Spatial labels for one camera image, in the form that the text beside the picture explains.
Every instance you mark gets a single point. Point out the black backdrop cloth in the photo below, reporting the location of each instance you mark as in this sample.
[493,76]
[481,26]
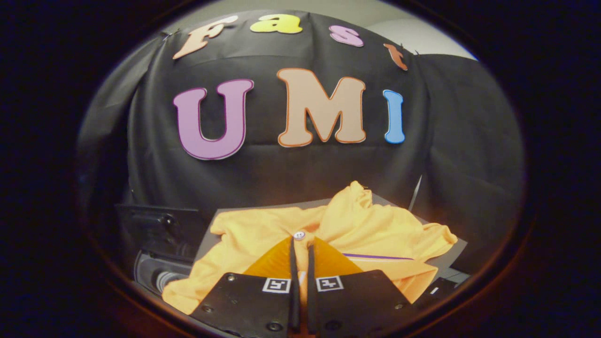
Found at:
[281,173]

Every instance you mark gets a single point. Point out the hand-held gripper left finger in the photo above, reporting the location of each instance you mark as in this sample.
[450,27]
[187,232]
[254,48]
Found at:
[244,305]

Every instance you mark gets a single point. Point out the yellow polo shirt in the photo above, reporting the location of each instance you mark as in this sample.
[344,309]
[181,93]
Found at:
[366,230]

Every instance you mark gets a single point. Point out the white cabinet with dark top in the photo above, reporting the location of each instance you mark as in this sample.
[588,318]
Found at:
[450,257]

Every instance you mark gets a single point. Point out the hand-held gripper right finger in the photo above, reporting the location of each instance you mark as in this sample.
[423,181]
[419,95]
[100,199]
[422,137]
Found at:
[357,305]

